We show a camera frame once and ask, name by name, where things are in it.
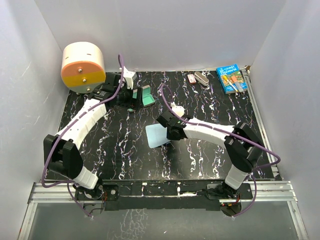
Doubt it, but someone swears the grey glasses case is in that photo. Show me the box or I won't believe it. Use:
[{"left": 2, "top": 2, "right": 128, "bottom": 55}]
[{"left": 142, "top": 85, "right": 155, "bottom": 108}]

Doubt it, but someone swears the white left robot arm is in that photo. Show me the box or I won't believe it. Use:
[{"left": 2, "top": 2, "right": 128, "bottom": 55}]
[{"left": 43, "top": 70, "right": 143, "bottom": 200}]

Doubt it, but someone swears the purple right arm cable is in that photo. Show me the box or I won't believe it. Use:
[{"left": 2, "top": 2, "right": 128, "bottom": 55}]
[{"left": 159, "top": 84, "right": 281, "bottom": 217}]

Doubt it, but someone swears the yellow white marker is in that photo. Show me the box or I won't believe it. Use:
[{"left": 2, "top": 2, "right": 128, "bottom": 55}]
[{"left": 222, "top": 75, "right": 238, "bottom": 93}]

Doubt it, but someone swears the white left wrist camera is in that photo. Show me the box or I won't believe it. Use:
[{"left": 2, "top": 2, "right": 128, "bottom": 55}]
[{"left": 123, "top": 66, "right": 137, "bottom": 90}]

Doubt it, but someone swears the blue paperback book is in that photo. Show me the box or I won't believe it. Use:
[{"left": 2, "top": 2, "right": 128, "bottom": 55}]
[{"left": 216, "top": 64, "right": 248, "bottom": 94}]

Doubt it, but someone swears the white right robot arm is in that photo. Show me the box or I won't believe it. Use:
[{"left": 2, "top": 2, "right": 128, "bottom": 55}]
[{"left": 156, "top": 110, "right": 263, "bottom": 199}]

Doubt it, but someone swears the small red white box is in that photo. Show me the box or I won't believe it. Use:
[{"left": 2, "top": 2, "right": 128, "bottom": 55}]
[{"left": 187, "top": 74, "right": 197, "bottom": 85}]

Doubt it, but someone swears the round mini drawer cabinet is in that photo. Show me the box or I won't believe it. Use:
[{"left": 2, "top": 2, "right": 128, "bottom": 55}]
[{"left": 60, "top": 41, "right": 106, "bottom": 94}]

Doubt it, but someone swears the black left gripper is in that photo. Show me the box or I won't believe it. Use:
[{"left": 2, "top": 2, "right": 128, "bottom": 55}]
[{"left": 115, "top": 84, "right": 144, "bottom": 111}]

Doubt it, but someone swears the light blue cleaning cloth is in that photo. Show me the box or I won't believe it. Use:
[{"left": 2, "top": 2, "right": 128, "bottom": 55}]
[{"left": 145, "top": 123, "right": 170, "bottom": 149}]

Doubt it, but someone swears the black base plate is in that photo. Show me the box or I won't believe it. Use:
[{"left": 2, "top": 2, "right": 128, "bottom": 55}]
[{"left": 75, "top": 179, "right": 253, "bottom": 211}]

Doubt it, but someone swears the orange grey marker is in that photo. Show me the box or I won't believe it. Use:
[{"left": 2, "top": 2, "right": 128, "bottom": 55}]
[{"left": 231, "top": 76, "right": 244, "bottom": 93}]

